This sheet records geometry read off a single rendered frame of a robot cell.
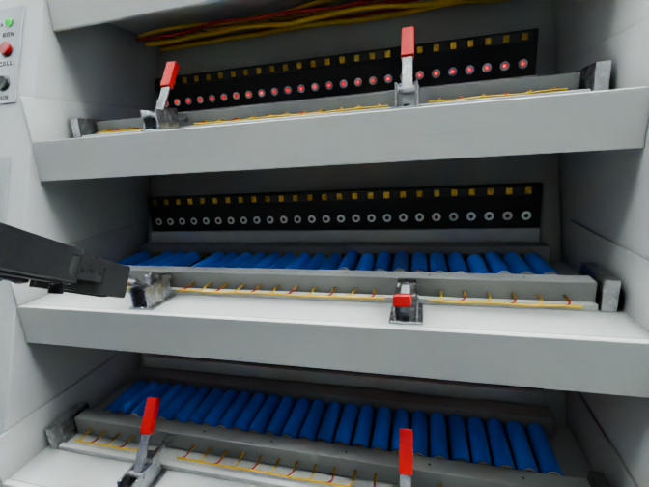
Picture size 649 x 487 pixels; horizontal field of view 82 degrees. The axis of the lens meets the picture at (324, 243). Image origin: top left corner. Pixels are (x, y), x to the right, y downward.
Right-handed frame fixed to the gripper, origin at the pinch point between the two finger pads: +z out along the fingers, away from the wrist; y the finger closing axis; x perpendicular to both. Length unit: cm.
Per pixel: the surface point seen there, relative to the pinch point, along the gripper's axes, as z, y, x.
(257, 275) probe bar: 10.8, 11.0, 2.1
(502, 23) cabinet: 20, 39, 39
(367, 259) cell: 16.8, 21.8, 5.3
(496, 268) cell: 15.0, 35.4, 4.1
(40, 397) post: 12.2, -16.0, -12.9
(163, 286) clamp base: 9.0, 1.0, 0.4
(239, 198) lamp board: 19.2, 3.1, 14.4
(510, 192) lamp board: 19.4, 38.1, 14.1
